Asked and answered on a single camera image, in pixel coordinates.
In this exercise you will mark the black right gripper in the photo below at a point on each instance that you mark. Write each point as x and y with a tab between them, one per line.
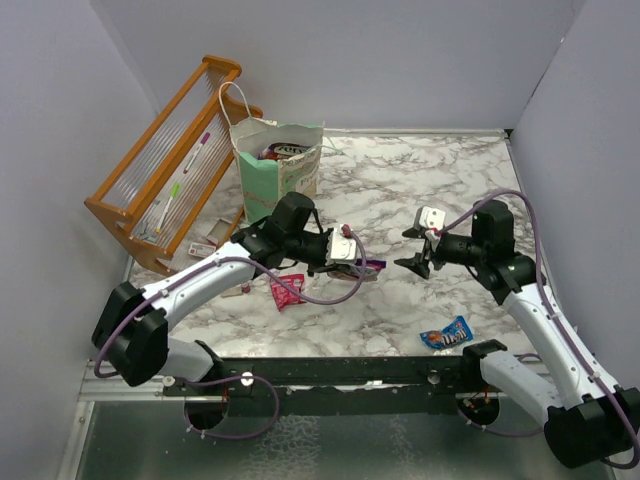
420	262

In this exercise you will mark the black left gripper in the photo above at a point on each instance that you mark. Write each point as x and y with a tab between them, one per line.
322	266

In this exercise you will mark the purple Fox's candy bag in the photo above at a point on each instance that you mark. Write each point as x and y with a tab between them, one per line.
352	271
282	150

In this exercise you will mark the pink red snack packet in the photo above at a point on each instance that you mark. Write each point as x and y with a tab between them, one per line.
285	290

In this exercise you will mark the blue M&M's packet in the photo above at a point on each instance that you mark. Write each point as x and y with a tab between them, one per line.
456	333

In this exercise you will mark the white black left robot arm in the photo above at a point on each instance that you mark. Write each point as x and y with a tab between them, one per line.
132	335

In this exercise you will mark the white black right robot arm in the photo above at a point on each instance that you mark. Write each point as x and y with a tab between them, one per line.
584	413

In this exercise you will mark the green paper gift bag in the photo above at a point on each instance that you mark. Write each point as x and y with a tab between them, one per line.
265	182

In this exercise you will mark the small beige eraser block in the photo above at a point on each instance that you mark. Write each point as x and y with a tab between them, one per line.
232	292

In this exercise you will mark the open cardboard box sleeve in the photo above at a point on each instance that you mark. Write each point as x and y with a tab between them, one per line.
218	233

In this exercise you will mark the red white small card box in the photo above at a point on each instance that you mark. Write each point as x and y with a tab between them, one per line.
200	250

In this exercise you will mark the green white marker pen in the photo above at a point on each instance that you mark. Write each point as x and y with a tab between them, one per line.
164	214

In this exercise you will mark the wooden rack with clear slats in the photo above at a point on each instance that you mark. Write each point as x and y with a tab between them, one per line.
130	200

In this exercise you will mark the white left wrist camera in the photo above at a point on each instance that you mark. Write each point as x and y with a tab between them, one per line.
341	247

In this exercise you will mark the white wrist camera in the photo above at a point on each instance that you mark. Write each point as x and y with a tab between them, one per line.
341	247
430	221

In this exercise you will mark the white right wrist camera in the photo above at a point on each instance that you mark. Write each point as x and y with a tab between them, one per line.
430	221

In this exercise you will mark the black front mounting rail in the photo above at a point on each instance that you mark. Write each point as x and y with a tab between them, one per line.
331	386

